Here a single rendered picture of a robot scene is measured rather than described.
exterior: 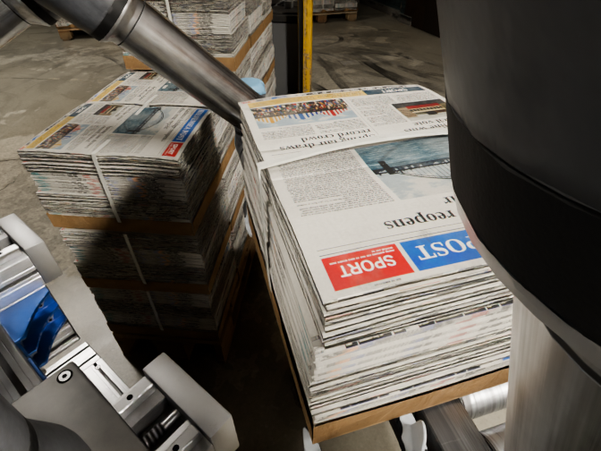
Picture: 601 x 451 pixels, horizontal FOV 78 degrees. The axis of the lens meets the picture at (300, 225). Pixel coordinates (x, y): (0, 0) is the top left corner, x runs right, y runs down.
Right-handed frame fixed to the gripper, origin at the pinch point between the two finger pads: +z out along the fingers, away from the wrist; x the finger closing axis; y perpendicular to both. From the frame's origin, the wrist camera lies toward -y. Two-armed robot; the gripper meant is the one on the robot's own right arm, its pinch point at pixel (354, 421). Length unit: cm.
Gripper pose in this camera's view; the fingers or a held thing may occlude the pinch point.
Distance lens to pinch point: 48.1
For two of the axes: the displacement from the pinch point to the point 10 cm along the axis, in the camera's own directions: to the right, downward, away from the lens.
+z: -2.7, -6.1, 7.5
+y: 0.0, -7.7, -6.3
